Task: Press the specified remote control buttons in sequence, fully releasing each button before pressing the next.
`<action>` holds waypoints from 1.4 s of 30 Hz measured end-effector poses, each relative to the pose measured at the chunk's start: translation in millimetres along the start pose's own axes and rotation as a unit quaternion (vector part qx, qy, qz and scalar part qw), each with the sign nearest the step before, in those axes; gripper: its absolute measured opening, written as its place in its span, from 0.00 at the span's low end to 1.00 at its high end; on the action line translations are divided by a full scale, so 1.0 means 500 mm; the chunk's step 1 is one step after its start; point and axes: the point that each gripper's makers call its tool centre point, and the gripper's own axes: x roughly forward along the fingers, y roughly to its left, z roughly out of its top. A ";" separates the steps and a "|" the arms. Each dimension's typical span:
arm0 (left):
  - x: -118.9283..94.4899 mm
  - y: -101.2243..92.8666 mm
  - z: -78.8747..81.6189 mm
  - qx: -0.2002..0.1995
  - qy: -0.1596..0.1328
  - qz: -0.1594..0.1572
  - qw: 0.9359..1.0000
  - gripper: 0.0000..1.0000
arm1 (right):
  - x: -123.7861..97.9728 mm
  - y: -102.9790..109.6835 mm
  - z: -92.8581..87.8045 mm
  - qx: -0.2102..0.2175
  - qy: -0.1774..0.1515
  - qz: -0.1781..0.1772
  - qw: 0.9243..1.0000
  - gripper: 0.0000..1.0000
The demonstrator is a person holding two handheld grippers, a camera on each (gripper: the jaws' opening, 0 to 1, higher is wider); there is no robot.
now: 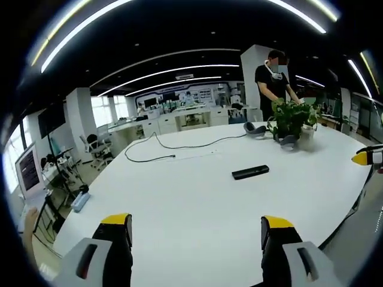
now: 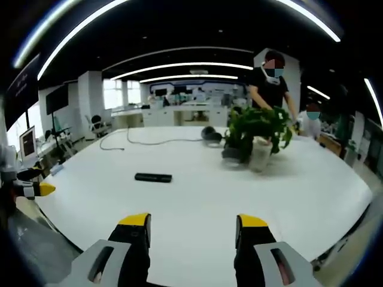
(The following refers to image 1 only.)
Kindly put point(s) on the green potted plant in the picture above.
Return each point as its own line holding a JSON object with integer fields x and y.
{"x": 294, "y": 119}

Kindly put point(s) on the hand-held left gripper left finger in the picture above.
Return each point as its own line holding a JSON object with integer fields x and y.
{"x": 98, "y": 254}

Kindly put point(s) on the white counter cabinets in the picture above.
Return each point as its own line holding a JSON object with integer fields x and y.
{"x": 185, "y": 116}

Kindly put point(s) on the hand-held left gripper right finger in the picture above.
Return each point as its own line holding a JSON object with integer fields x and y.
{"x": 287, "y": 254}

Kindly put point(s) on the white office chair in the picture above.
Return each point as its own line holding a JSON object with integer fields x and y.
{"x": 97, "y": 146}

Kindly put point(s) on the grey headset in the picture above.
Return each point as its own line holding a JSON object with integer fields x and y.
{"x": 288, "y": 143}
{"x": 254, "y": 129}

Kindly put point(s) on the computer monitor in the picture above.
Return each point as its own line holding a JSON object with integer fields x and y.
{"x": 27, "y": 172}

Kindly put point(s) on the black remote control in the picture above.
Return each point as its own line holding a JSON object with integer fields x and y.
{"x": 250, "y": 172}

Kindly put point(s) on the light blue power strip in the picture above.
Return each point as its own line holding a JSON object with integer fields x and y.
{"x": 80, "y": 201}

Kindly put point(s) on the black wall screen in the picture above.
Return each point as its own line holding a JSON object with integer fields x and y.
{"x": 51, "y": 119}

